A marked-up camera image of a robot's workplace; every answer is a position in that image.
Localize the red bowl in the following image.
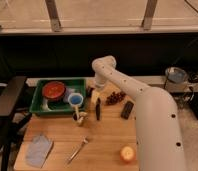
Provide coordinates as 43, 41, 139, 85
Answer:
42, 81, 66, 101

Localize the metal fork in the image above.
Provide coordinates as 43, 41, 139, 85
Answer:
67, 137, 89, 164

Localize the black dish brush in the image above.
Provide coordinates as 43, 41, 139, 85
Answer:
86, 87, 101, 120

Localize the green plastic bin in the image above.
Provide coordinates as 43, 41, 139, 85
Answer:
30, 78, 86, 116

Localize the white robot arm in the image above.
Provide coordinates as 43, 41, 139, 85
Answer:
92, 56, 187, 171

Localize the black rectangular block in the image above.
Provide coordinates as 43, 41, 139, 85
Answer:
121, 101, 134, 119

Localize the bunch of dark grapes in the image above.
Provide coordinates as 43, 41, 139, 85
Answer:
106, 91, 126, 105

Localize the white spoon in bin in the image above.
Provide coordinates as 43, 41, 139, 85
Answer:
41, 98, 52, 111

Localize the grey blue cloth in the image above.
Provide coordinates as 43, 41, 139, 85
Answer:
25, 135, 53, 168

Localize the yellow red apple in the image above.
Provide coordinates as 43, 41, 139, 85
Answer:
120, 146, 135, 163

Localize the wooden handled scoop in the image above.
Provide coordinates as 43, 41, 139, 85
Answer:
74, 105, 88, 126

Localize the black office chair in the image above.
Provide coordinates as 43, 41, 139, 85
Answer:
0, 76, 32, 171

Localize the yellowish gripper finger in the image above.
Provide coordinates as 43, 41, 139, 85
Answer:
91, 90, 100, 105

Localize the blue cup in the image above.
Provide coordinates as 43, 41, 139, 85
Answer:
68, 93, 83, 106

